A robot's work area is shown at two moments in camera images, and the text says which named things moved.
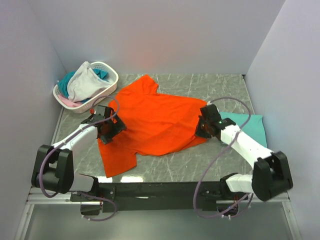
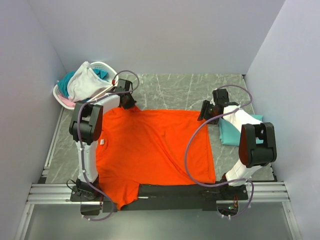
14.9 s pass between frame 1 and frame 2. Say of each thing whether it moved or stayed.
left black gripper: moved
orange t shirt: moved
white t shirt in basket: stayed
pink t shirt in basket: stayed
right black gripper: moved
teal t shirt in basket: stayed
